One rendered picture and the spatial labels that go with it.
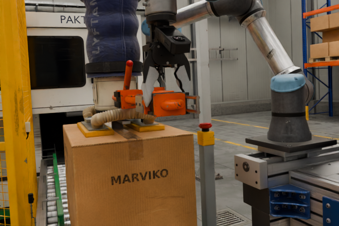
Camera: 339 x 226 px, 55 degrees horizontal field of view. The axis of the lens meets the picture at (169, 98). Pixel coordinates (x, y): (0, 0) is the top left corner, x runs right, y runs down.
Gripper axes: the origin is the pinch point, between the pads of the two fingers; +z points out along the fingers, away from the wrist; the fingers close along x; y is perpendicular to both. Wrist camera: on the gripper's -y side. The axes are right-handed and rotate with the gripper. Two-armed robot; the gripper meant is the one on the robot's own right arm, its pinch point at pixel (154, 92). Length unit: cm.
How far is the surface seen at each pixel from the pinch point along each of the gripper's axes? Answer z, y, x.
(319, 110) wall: 109, -645, 749
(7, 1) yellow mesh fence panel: -46, -9, -66
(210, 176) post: 44, 13, 24
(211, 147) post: 29.7, 12.6, 25.1
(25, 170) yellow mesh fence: 45, -55, -67
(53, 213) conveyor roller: 67, -35, -53
